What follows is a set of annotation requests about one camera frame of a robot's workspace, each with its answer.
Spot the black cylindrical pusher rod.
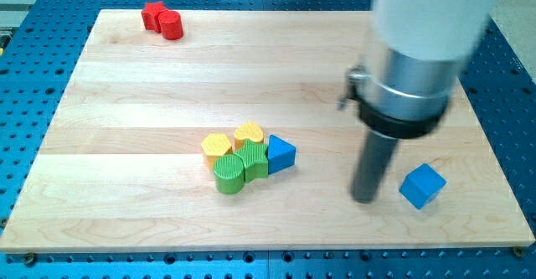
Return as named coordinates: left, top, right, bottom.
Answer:
left=351, top=131, right=399, bottom=204

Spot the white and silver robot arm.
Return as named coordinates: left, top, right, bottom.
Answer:
left=338, top=0, right=496, bottom=204

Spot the blue triangle block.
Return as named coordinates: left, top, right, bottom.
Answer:
left=267, top=135, right=296, bottom=174

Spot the yellow heart block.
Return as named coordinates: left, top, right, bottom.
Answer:
left=234, top=121, right=265, bottom=150

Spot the blue cube block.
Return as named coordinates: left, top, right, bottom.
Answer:
left=399, top=163, right=446, bottom=209

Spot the green star block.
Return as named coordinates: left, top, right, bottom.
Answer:
left=234, top=140, right=269, bottom=183

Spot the green cylinder block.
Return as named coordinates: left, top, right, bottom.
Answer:
left=214, top=154, right=245, bottom=194

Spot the yellow hexagon block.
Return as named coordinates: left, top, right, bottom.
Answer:
left=201, top=133, right=233, bottom=170

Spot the red cylinder block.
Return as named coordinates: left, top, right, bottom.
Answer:
left=158, top=10, right=184, bottom=40

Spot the wooden board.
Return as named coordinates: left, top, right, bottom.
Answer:
left=1, top=10, right=534, bottom=253

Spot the red star block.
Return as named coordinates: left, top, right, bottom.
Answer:
left=141, top=1, right=168, bottom=33

